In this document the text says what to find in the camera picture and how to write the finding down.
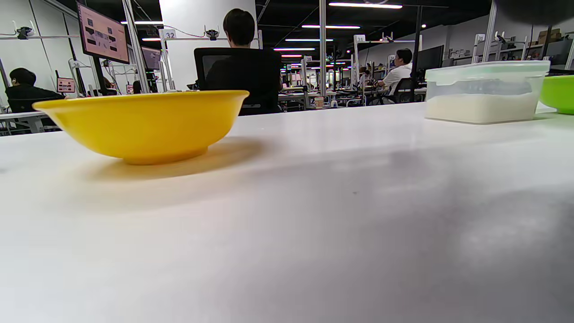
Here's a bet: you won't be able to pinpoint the person's left hand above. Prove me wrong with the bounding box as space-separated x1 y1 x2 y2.
493 0 574 25

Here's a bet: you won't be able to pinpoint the clear container lid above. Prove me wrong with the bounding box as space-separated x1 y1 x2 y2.
424 61 551 86

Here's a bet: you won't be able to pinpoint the green bowl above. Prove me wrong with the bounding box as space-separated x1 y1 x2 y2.
539 75 574 115

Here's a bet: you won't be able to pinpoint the clear plastic sugar container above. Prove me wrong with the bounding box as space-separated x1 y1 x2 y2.
424 61 551 124

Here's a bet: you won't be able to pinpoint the white sugar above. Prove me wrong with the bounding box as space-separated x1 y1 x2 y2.
425 92 539 124

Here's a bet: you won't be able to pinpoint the yellow bowl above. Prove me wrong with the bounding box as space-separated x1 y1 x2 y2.
32 90 250 165

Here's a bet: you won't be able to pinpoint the cardboard boxes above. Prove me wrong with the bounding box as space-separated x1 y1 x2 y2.
538 28 562 44

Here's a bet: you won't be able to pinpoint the dark monitor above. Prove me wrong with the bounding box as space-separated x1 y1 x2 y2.
417 45 444 70

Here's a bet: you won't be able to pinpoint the black mesh office chair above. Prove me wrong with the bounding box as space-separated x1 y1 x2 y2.
194 47 283 116

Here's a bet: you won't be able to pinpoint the small display monitor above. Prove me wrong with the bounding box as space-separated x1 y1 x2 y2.
141 46 162 71

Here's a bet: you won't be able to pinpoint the large display monitor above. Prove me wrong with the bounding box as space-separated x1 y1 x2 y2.
76 1 130 65

